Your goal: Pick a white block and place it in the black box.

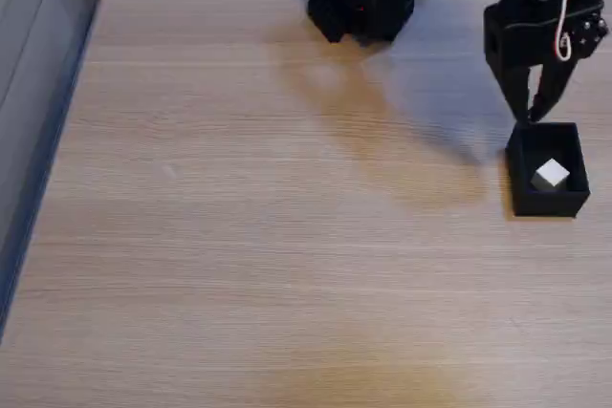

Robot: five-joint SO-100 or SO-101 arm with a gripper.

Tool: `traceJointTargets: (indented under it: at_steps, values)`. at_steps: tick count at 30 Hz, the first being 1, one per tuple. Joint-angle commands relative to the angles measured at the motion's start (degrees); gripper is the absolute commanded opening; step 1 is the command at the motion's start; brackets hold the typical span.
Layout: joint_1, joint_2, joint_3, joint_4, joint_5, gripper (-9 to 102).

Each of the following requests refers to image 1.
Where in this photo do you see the white cube block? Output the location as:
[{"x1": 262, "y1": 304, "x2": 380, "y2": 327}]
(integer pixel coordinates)
[{"x1": 530, "y1": 158, "x2": 571, "y2": 190}]

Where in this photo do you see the black open box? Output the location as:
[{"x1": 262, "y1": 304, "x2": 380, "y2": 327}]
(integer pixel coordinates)
[{"x1": 505, "y1": 121, "x2": 592, "y2": 218}]

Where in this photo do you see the white red gripper cable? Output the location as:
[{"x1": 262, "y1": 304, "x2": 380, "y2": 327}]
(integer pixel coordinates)
[{"x1": 553, "y1": 0, "x2": 582, "y2": 63}]

